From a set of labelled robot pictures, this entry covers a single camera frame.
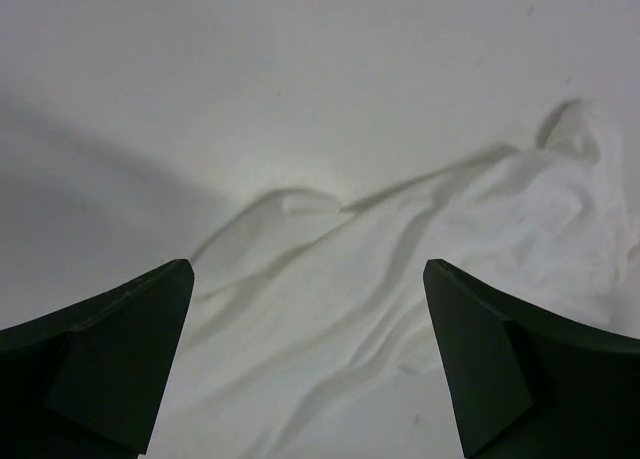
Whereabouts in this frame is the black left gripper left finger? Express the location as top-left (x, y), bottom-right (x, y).
top-left (1, 259), bottom-right (194, 458)

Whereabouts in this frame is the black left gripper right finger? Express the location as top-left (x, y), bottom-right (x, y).
top-left (423, 259), bottom-right (639, 458)

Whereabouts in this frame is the white t shirt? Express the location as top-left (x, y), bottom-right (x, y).
top-left (148, 101), bottom-right (639, 458)

